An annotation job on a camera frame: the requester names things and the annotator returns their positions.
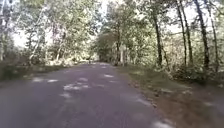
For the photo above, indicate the grey asphalt road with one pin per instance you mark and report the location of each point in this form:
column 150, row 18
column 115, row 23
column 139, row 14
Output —
column 90, row 103

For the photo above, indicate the leaf-strewn dirt verge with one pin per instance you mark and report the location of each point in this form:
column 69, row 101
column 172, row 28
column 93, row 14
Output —
column 180, row 96

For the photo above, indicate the row of trees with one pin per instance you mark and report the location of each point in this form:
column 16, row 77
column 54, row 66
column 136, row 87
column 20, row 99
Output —
column 43, row 30
column 186, row 36

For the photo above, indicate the grass verge with undergrowth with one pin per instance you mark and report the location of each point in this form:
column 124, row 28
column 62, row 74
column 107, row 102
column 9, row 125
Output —
column 20, row 70

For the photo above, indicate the pale sign on post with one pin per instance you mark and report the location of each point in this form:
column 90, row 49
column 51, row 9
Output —
column 122, row 50

